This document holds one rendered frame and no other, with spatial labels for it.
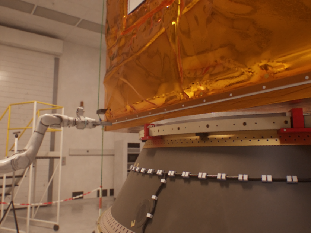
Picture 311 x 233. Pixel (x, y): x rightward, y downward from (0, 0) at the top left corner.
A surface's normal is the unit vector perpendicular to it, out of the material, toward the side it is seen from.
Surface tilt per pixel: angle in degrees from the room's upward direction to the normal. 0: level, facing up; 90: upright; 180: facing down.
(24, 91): 90
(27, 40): 90
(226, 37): 90
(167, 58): 90
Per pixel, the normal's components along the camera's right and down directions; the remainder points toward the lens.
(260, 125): -0.41, -0.13
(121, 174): -0.81, -0.08
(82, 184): 0.58, -0.11
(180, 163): -0.65, -0.54
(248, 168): -0.41, -0.57
